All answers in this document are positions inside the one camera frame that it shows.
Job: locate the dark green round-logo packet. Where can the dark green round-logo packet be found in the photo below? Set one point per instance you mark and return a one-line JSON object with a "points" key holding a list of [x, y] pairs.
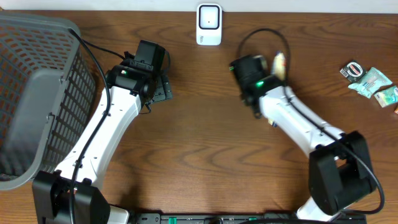
{"points": [[353, 71]]}

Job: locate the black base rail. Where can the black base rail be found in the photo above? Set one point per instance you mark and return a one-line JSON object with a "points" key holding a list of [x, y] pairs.
{"points": [[234, 218]]}

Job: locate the cream blue snack bag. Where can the cream blue snack bag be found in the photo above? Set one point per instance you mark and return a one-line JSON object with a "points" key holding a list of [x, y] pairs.
{"points": [[279, 67]]}

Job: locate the green Kleenex tissue pack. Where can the green Kleenex tissue pack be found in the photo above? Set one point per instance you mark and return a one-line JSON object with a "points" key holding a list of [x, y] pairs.
{"points": [[387, 97]]}

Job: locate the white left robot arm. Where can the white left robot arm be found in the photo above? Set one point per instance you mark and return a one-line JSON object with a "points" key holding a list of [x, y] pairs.
{"points": [[72, 192]]}

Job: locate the grey plastic mesh basket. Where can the grey plastic mesh basket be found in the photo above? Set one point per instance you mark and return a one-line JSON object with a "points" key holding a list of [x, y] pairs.
{"points": [[47, 93]]}

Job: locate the white barcode scanner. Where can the white barcode scanner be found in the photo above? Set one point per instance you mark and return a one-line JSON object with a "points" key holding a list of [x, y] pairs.
{"points": [[209, 24]]}

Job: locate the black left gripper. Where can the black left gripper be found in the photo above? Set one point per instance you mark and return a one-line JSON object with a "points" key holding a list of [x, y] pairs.
{"points": [[165, 91]]}

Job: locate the mint green snack packet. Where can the mint green snack packet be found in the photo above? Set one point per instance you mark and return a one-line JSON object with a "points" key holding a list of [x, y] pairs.
{"points": [[370, 83]]}

